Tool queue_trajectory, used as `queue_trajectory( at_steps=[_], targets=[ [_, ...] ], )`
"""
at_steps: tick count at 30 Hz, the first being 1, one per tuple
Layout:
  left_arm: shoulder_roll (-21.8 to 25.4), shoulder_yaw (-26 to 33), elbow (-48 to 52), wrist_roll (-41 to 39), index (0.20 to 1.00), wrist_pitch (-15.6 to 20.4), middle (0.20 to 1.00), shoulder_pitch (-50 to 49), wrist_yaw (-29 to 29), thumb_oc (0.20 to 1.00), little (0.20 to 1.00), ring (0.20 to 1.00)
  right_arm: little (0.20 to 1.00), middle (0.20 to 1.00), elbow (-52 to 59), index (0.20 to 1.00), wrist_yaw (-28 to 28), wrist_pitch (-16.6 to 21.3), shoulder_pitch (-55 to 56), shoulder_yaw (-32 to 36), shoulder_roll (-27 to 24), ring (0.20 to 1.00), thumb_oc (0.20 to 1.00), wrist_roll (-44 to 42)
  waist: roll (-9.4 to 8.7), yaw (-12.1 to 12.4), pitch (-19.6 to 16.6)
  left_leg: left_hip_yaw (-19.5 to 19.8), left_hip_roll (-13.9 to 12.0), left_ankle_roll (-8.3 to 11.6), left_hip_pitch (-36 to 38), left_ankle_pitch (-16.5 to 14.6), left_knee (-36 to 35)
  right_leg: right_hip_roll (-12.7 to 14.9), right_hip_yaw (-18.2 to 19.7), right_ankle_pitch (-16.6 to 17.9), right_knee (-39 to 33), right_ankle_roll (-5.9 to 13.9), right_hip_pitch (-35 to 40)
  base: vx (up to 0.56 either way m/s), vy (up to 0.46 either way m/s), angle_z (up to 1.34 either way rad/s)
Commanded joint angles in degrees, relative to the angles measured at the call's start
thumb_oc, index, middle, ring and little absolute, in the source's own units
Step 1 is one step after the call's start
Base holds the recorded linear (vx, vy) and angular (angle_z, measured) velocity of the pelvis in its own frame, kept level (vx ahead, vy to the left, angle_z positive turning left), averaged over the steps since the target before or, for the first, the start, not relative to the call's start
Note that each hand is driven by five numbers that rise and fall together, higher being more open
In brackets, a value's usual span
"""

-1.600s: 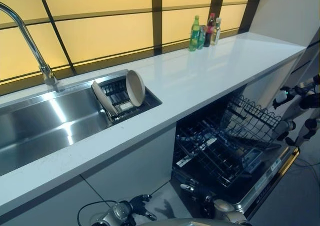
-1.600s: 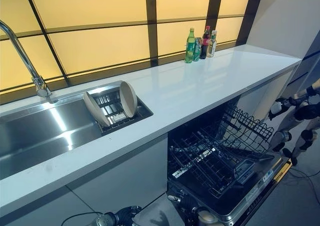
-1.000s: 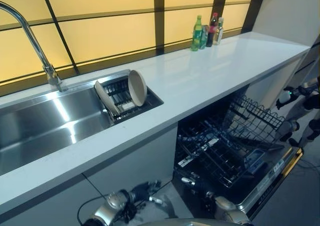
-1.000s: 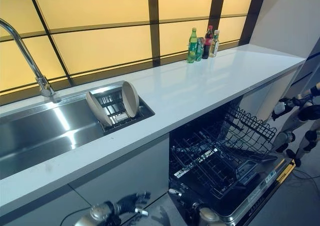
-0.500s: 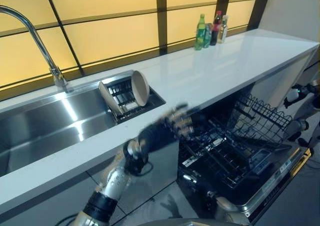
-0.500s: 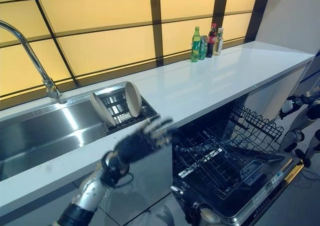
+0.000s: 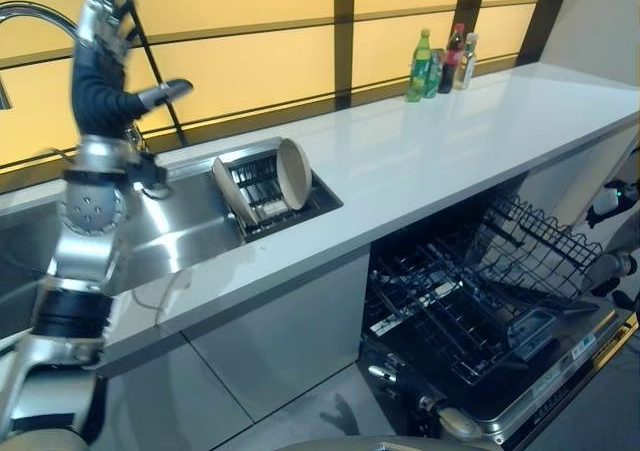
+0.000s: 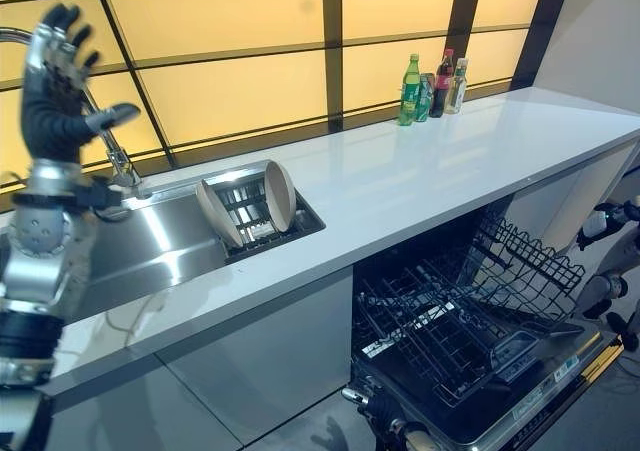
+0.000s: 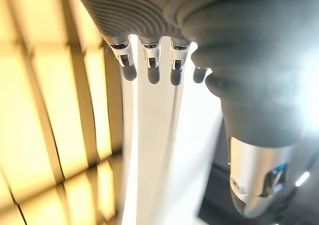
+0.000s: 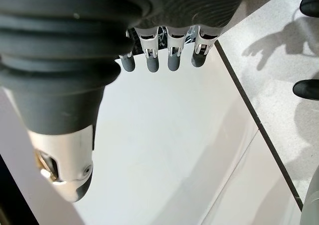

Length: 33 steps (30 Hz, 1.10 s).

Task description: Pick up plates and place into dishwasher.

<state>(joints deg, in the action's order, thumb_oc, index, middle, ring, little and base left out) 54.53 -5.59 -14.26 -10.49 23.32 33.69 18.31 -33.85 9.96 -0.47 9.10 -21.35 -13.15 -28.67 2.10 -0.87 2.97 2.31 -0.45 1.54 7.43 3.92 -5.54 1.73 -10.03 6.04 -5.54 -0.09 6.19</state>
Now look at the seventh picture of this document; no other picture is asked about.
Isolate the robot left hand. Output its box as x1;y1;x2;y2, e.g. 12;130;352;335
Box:
71;0;195;139

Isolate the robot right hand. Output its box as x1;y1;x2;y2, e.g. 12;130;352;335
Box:
368;364;452;441

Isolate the black dishwasher lower rack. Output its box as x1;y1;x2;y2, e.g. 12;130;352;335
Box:
363;258;557;388

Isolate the black dishwasher rack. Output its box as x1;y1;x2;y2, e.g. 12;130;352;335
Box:
462;193;604;305
363;258;557;388

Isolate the stainless dishwasher door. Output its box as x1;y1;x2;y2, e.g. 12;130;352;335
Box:
467;304;640;451

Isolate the black dishwasher upper rack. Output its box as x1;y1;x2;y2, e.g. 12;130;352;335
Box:
462;193;604;305

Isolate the chrome curved faucet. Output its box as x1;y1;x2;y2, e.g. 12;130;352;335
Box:
0;0;77;111

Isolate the grey cabinet front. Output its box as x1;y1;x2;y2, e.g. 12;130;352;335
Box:
97;250;372;451

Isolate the stainless steel sink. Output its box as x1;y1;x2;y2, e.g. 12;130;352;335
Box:
0;137;346;345

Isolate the beige round plate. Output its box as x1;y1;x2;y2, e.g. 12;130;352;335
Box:
276;137;315;212
211;156;260;228

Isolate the black dish drying rack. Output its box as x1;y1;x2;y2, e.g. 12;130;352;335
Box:
214;138;345;245

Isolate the silver black machine part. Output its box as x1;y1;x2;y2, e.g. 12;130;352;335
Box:
589;250;640;315

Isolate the black white device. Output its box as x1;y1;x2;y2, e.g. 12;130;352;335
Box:
584;176;640;228

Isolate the green soda bottle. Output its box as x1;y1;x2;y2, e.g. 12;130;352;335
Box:
406;28;434;104

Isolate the green drink can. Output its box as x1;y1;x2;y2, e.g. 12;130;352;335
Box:
426;47;447;99

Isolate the clear bottle black cap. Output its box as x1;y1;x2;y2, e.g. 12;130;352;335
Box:
452;32;479;91

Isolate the cola bottle red cap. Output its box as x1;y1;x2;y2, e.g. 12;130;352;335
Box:
437;22;467;95

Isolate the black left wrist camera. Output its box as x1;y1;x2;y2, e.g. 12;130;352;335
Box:
130;151;172;198

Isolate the dark window lattice frame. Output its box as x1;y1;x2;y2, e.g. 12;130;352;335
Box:
0;0;569;185

